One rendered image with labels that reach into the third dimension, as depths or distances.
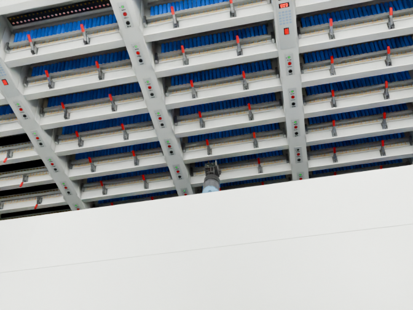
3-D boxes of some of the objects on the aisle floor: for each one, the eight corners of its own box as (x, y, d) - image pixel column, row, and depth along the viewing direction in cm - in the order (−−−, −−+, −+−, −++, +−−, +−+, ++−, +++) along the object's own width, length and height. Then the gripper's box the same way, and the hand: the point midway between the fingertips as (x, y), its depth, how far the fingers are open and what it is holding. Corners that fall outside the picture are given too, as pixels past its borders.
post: (206, 234, 309) (125, -19, 197) (192, 236, 310) (104, -15, 198) (206, 212, 324) (131, -36, 212) (193, 214, 325) (112, -32, 213)
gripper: (218, 171, 252) (219, 152, 271) (201, 173, 254) (203, 155, 272) (221, 184, 257) (222, 165, 275) (204, 187, 258) (206, 167, 276)
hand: (214, 165), depth 274 cm, fingers closed
